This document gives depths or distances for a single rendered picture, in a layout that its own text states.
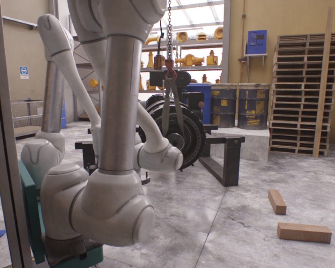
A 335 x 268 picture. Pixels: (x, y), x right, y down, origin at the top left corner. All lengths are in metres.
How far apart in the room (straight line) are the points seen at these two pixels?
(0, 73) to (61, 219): 0.46
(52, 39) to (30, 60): 7.19
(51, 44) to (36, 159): 0.53
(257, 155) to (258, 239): 2.35
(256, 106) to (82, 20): 4.25
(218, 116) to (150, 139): 4.07
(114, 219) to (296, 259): 1.72
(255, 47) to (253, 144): 2.54
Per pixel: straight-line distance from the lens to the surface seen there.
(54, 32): 1.25
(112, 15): 0.70
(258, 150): 4.39
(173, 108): 1.80
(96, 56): 0.85
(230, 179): 3.18
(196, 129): 1.79
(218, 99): 4.87
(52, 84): 1.39
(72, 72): 1.23
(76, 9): 0.83
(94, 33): 0.83
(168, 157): 0.88
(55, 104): 1.40
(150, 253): 2.02
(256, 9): 6.50
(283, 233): 2.33
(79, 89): 1.26
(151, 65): 10.83
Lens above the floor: 1.24
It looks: 11 degrees down
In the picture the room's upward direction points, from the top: straight up
